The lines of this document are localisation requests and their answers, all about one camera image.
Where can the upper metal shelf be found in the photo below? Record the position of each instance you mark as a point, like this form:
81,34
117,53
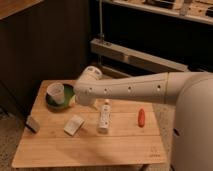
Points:
193,10

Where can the wooden folding table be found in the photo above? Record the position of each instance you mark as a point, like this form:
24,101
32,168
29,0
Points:
125,144

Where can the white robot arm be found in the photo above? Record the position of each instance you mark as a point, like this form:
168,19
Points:
191,93

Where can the grey whiteboard eraser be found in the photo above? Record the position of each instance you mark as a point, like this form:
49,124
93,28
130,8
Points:
32,124

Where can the green bowl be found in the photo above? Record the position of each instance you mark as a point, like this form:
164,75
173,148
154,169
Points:
68,101

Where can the dark wooden cabinet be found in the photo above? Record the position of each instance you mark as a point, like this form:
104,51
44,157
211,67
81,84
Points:
45,42

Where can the grey metal shelf beam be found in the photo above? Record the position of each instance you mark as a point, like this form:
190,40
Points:
136,58

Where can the clear plastic cup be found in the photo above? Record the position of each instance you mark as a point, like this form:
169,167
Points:
56,92

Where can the white glue bottle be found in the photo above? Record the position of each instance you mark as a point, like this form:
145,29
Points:
104,119

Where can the red marker pen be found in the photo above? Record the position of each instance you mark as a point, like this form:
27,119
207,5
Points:
141,118

